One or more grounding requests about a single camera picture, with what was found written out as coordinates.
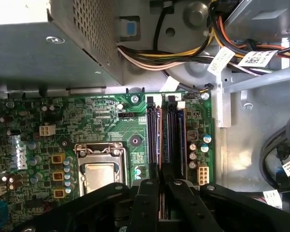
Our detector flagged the blue plastic clip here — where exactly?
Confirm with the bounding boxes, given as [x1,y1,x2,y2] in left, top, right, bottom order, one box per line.
[119,16,141,44]

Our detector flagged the white four-pin connector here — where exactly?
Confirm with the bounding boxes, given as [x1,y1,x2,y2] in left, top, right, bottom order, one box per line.
[38,123,56,137]

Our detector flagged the metal CPU socket cover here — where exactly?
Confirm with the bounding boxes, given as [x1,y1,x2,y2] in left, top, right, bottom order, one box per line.
[74,142,127,198]

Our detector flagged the thin black cable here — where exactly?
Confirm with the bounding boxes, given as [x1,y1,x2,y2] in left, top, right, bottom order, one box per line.
[152,0,174,53]

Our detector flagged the white barcode cable tag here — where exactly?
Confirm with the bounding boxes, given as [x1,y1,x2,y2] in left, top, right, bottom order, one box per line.
[206,46,236,76]
[236,49,278,69]
[262,189,285,210]

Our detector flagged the white eight-pin connector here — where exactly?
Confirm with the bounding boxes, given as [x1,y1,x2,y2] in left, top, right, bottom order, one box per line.
[197,164,210,187]

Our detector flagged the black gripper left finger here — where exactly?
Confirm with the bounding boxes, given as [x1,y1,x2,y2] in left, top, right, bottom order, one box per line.
[13,163,160,232]

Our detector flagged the silver CPU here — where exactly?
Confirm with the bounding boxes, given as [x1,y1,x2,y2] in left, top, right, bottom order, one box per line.
[85,163,117,195]

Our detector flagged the green motherboard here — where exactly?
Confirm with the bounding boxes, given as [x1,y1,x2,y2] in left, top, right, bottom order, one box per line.
[0,93,216,232]

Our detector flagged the black PC case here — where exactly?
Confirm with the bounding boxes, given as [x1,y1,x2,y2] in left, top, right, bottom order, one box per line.
[0,0,290,232]

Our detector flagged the grey power supply unit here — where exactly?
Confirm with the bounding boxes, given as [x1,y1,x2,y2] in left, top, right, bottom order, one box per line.
[0,0,124,94]

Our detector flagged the multicoloured power wire bundle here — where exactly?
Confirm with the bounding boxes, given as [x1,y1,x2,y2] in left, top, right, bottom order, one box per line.
[116,0,290,78]

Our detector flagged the thick black cable loop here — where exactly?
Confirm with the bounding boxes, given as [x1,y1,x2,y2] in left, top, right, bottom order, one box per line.
[262,117,290,193]

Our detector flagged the grey metal drive cage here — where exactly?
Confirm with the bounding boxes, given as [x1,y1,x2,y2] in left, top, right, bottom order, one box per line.
[216,0,290,128]

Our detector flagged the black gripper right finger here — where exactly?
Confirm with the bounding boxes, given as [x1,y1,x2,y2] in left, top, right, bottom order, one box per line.
[162,166,290,232]

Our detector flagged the black RAM slot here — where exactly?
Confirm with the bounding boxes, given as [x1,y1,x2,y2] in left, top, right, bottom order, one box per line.
[168,95,178,170]
[146,96,160,167]

